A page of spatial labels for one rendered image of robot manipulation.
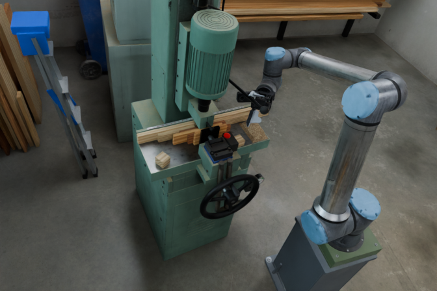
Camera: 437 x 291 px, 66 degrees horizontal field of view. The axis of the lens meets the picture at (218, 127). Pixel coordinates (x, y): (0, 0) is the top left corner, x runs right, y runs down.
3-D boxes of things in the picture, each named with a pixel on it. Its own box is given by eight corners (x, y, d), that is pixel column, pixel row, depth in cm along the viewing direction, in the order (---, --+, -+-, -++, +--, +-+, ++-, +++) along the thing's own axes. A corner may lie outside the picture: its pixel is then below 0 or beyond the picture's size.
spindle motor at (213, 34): (195, 104, 134) (203, 34, 113) (179, 78, 144) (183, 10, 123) (233, 96, 141) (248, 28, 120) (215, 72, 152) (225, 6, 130)
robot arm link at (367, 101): (348, 241, 147) (411, 88, 105) (316, 254, 140) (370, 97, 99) (325, 216, 158) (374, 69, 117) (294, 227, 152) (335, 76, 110)
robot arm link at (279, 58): (282, 44, 162) (278, 68, 168) (261, 47, 157) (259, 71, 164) (293, 50, 154) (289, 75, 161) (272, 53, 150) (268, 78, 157)
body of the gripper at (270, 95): (269, 99, 143) (276, 88, 152) (250, 95, 146) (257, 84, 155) (267, 114, 147) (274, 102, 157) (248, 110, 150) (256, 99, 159)
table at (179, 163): (157, 200, 137) (158, 191, 133) (135, 148, 155) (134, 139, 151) (278, 161, 162) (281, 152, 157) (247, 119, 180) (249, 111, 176)
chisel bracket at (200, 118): (198, 132, 153) (200, 118, 147) (186, 112, 161) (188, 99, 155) (213, 128, 156) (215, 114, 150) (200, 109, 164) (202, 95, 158)
